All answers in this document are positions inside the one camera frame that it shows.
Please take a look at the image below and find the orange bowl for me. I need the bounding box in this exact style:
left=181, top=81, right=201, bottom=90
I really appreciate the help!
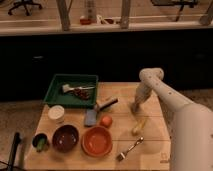
left=81, top=126, right=113, bottom=157

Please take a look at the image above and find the blue sponge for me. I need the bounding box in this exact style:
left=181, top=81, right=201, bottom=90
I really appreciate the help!
left=84, top=109, right=97, bottom=127

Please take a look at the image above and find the dark red item in tray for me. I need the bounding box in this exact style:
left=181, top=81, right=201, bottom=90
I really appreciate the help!
left=74, top=89, right=90, bottom=100

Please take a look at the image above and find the black office chair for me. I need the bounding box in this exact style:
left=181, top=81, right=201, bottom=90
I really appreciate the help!
left=8, top=0, right=43, bottom=16
left=150, top=0, right=198, bottom=22

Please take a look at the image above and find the purple bowl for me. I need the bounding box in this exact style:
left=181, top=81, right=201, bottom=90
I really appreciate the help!
left=52, top=125, right=79, bottom=153

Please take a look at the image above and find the green plastic tray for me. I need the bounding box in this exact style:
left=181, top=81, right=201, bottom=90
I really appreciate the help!
left=44, top=74, right=98, bottom=108

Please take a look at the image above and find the black stand at left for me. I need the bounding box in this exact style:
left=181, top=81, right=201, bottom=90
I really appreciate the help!
left=0, top=132, right=24, bottom=171

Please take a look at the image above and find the small orange fruit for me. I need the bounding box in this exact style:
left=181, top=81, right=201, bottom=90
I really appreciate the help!
left=100, top=116, right=112, bottom=127

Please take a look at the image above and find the red and white object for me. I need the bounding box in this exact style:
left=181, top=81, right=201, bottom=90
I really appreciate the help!
left=79, top=0, right=98, bottom=26

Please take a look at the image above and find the white-handled utensil in tray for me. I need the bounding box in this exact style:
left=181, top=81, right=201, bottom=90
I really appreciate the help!
left=62, top=84, right=94, bottom=93

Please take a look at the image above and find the dark green cup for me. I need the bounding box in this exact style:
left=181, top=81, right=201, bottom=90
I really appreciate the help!
left=32, top=133, right=49, bottom=152

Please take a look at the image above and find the white round container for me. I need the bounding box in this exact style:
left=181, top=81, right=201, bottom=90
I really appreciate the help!
left=48, top=105, right=65, bottom=123

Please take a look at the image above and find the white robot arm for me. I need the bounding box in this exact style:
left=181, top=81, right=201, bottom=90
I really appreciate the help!
left=132, top=68, right=213, bottom=171

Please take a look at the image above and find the black office chair right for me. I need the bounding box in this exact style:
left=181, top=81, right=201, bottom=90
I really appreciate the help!
left=150, top=0, right=198, bottom=22

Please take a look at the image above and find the black office chair left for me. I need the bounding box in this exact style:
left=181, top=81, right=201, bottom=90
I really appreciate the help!
left=8, top=0, right=43, bottom=16

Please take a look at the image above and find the silver metal fork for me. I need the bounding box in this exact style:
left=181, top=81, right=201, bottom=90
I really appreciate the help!
left=116, top=137, right=144, bottom=162

